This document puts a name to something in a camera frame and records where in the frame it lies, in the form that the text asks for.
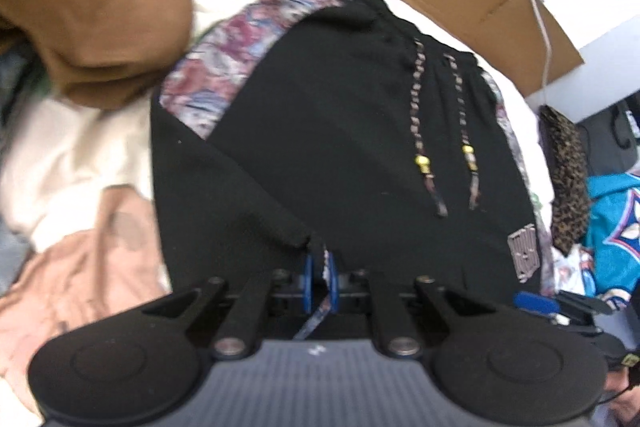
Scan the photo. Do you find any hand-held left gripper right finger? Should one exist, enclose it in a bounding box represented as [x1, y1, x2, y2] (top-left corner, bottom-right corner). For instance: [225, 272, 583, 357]
[324, 252, 496, 358]

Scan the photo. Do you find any black shorts bear print trim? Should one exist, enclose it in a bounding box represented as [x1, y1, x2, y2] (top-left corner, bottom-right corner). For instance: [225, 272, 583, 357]
[150, 0, 557, 344]

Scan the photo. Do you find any cream printed bedsheet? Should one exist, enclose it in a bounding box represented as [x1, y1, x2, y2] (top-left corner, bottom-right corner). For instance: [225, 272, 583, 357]
[0, 0, 601, 427]

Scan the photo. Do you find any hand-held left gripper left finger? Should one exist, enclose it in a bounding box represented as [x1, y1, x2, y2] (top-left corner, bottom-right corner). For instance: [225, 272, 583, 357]
[140, 252, 316, 358]

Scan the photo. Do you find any teal printed blanket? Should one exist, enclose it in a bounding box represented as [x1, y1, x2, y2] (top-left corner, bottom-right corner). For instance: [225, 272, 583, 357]
[582, 172, 640, 314]

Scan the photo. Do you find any leopard print garment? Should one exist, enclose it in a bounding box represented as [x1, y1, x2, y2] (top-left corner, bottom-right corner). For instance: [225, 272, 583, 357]
[537, 106, 591, 256]

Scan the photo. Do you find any white power cable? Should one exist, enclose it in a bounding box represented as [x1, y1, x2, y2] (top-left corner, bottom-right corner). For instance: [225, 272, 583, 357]
[500, 0, 554, 108]

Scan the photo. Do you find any brown garment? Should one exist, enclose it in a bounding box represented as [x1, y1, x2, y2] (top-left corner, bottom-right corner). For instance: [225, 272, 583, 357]
[0, 0, 197, 111]

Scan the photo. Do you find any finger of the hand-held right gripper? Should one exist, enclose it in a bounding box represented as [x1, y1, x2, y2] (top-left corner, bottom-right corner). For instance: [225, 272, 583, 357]
[514, 291, 601, 333]

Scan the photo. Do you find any grey laptop bag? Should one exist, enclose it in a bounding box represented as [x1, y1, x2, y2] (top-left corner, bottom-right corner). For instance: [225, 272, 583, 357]
[575, 99, 640, 181]

